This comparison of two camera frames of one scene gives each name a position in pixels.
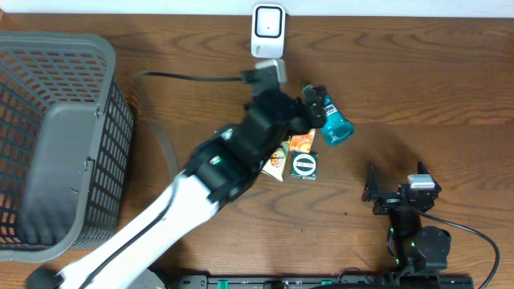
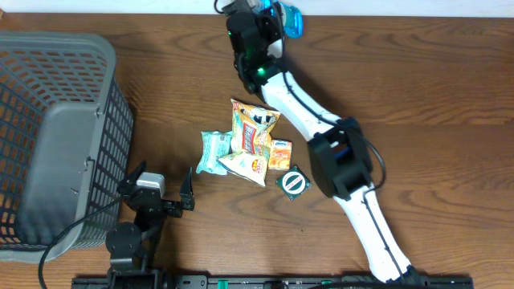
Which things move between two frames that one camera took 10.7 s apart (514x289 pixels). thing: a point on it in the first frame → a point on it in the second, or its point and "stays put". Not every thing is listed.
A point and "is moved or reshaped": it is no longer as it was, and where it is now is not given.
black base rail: x=351 y=281 stays put
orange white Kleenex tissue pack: x=302 y=142 → x=280 y=154
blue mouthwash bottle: x=335 y=128 is moved or reshaped
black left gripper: x=314 y=116 → x=174 y=209
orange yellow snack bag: x=275 y=165 is moved or reshaped
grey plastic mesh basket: x=66 y=144 stays put
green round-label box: x=304 y=165 is moved or reshaped
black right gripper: x=372 y=192 → x=273 y=22
